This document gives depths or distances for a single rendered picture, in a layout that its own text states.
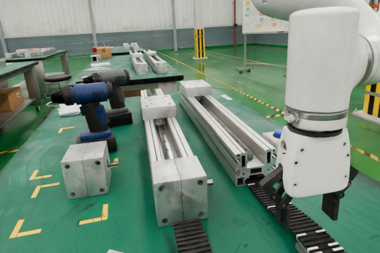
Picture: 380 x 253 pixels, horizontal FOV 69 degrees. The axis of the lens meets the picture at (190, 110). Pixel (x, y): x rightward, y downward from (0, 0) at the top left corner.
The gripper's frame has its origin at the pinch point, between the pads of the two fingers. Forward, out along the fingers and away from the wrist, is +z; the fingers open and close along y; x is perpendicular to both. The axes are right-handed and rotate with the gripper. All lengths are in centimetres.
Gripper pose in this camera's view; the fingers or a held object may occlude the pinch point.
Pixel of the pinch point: (306, 213)
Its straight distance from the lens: 51.7
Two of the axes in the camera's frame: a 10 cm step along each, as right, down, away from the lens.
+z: 0.5, 9.6, 2.9
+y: 9.8, -1.0, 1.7
